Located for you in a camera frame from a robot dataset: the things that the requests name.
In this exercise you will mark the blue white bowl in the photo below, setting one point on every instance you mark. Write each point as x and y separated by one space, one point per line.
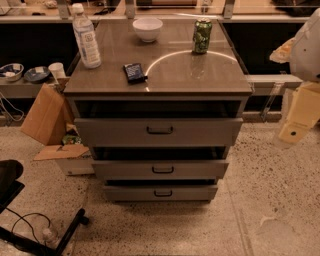
11 72

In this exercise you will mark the blue plate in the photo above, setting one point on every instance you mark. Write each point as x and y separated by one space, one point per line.
37 75

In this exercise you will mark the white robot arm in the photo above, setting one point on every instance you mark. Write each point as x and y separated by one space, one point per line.
302 52

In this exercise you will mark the grey drawer cabinet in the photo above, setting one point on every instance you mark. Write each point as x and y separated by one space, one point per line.
179 84

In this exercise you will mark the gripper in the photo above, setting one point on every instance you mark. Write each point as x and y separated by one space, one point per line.
307 53

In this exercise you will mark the grey middle drawer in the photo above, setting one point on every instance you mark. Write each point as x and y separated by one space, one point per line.
159 169

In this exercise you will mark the grey bottom drawer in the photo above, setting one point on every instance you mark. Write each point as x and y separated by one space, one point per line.
161 193

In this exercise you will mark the white box with flap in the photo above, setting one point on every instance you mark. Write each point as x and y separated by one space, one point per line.
72 159

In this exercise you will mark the brown cardboard box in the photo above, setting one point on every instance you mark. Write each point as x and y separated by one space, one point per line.
48 117

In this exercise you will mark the dark blue snack packet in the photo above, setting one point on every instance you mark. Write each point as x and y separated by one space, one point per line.
134 73

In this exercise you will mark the white paper cup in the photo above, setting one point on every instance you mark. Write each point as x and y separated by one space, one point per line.
57 70

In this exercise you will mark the clear plastic water bottle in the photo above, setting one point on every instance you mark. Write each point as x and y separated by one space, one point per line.
85 37

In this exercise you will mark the green snack bag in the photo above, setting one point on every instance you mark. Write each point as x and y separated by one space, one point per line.
71 139

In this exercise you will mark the grey drawer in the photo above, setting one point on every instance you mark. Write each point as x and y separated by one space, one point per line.
159 169
161 193
158 132

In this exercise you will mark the grey top drawer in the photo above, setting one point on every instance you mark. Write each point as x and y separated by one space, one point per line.
158 132

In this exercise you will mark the green soda can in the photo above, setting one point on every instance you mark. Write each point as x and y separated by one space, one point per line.
201 35

